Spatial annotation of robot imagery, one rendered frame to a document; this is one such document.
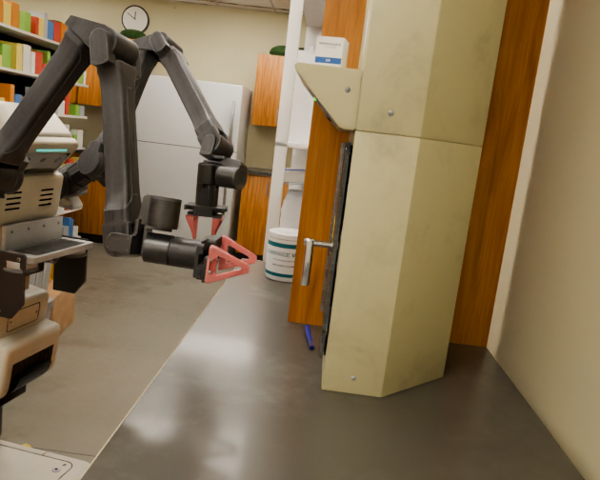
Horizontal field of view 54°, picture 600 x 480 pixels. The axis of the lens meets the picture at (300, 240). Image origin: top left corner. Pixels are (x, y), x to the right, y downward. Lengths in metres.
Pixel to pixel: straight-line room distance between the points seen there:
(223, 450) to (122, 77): 0.71
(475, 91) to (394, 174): 0.23
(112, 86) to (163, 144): 4.93
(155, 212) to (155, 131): 5.05
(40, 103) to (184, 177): 4.83
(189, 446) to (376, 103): 0.61
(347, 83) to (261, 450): 0.60
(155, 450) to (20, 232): 0.84
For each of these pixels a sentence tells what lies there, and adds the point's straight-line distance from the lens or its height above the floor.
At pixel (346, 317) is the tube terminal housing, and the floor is 1.08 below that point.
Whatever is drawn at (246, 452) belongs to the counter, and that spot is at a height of 0.94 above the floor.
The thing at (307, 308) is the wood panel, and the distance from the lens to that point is 1.44.
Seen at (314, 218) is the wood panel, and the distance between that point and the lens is 1.39.
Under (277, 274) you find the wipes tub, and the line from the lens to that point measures 1.81.
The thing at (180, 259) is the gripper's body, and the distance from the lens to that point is 1.10.
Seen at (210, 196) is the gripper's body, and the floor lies 1.21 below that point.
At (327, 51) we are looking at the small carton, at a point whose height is 1.54.
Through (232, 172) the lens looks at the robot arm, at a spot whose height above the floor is 1.28.
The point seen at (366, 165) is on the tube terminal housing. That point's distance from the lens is 1.01.
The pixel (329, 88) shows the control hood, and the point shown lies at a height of 1.47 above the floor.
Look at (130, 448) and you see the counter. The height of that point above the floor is 0.94.
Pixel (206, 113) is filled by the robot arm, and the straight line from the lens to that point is 1.55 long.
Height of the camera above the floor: 1.39
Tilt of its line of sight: 10 degrees down
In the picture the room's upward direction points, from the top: 7 degrees clockwise
